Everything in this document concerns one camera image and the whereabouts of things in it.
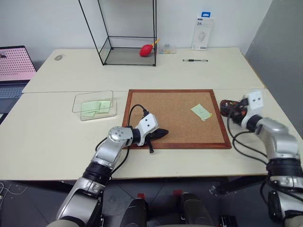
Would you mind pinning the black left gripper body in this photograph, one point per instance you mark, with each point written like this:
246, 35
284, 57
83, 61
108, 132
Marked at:
152, 136

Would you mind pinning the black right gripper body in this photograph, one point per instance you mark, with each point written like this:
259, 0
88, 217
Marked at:
238, 116

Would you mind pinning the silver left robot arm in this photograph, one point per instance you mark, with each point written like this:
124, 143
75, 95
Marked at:
106, 151

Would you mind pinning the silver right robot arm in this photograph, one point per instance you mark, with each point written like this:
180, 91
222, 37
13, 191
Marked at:
279, 139

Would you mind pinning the dark pushpin tray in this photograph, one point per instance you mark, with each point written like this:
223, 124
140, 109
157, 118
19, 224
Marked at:
223, 105

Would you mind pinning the green sticky note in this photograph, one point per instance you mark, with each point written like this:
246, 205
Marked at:
200, 111
104, 107
90, 106

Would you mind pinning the clear plastic box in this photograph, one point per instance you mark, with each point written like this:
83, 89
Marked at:
94, 94

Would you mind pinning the white retail package box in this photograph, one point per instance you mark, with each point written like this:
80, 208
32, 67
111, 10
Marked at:
202, 33

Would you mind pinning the wood framed cork board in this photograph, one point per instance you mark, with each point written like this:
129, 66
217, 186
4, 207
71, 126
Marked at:
175, 111

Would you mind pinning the black and silver pen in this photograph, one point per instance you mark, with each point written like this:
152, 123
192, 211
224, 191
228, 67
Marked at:
195, 60

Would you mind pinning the dark rounded shape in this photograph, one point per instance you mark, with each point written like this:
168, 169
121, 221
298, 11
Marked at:
133, 212
196, 209

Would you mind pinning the grey partition panel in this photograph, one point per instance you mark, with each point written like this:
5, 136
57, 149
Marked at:
279, 47

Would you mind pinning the small clear plastic case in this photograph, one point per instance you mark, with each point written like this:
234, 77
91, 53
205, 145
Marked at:
168, 50

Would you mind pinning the red rubber air blower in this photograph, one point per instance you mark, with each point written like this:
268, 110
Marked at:
145, 50

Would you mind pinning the small grey oval object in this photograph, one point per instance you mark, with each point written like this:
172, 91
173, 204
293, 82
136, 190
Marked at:
59, 57

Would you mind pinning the open laptop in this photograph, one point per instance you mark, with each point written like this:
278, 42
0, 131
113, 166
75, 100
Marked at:
14, 63

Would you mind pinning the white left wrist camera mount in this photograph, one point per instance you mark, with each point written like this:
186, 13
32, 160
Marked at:
148, 124

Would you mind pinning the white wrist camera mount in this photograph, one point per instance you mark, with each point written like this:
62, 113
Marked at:
148, 124
254, 101

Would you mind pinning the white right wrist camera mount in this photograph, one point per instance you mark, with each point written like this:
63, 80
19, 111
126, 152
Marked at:
254, 101

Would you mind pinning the black table frame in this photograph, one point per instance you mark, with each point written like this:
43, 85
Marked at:
165, 180

